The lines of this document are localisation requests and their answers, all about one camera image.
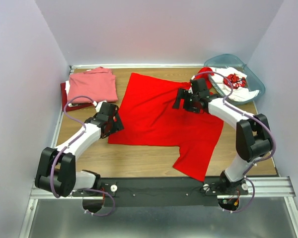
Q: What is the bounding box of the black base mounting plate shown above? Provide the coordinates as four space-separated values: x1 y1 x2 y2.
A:
71 176 249 208

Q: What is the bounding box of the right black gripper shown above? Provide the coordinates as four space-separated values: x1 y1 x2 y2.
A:
172 88 200 114

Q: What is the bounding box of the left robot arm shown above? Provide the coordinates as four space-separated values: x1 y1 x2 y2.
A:
34 101 124 198

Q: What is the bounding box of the aluminium extrusion rail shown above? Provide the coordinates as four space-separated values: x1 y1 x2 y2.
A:
30 177 296 199

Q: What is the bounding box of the folded dark red t-shirt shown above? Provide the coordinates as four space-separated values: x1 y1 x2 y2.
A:
60 81 99 112

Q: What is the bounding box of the folded white t-shirt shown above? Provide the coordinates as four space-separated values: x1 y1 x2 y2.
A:
65 80 84 107

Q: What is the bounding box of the bright red t-shirt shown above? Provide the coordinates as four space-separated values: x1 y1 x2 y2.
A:
108 72 224 181

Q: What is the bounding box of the clear blue plastic bin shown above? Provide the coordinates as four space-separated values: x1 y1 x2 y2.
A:
204 54 265 105

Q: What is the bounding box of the white printed t-shirt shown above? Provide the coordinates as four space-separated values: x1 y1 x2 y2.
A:
207 67 260 103

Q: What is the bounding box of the folded pink t-shirt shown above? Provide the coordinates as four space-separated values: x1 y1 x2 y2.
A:
69 67 118 102

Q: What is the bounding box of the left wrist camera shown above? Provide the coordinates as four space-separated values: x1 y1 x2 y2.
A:
93 100 107 112

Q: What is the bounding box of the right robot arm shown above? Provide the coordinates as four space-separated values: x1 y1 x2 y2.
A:
172 78 276 194

